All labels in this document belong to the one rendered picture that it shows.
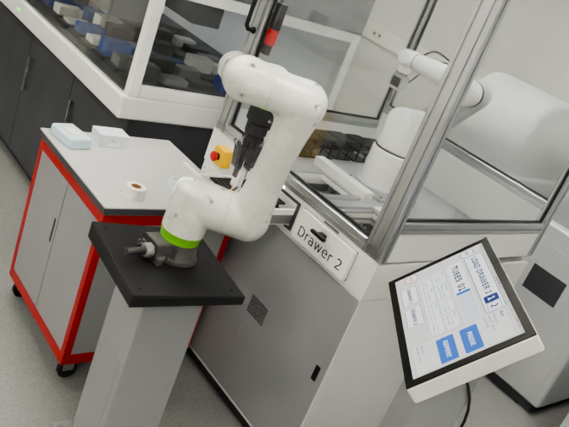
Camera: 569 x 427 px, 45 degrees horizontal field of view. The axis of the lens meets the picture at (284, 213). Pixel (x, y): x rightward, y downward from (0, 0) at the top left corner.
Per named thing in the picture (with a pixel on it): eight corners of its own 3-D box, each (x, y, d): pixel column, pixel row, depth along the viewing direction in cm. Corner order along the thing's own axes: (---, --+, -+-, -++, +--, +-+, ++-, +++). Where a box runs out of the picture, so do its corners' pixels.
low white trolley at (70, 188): (52, 386, 255) (105, 207, 227) (1, 290, 295) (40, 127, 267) (185, 366, 294) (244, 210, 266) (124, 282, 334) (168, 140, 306)
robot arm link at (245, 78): (263, 113, 176) (281, 67, 173) (216, 94, 173) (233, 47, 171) (256, 105, 193) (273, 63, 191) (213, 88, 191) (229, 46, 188)
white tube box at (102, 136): (97, 146, 271) (101, 134, 269) (89, 136, 276) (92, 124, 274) (127, 149, 279) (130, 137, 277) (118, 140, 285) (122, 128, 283)
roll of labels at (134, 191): (133, 202, 238) (136, 191, 237) (118, 192, 241) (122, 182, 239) (147, 199, 244) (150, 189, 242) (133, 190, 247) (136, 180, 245)
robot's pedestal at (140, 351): (75, 494, 217) (141, 294, 189) (50, 425, 238) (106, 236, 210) (162, 477, 235) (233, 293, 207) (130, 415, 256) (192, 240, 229)
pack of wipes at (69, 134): (91, 150, 265) (94, 139, 264) (69, 150, 258) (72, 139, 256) (70, 132, 273) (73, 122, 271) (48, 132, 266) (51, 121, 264)
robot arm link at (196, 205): (207, 257, 201) (231, 201, 194) (156, 240, 198) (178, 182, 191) (209, 236, 213) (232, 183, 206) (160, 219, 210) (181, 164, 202)
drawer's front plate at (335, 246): (341, 280, 227) (354, 252, 223) (290, 235, 246) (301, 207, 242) (345, 280, 229) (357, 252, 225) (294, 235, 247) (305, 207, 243)
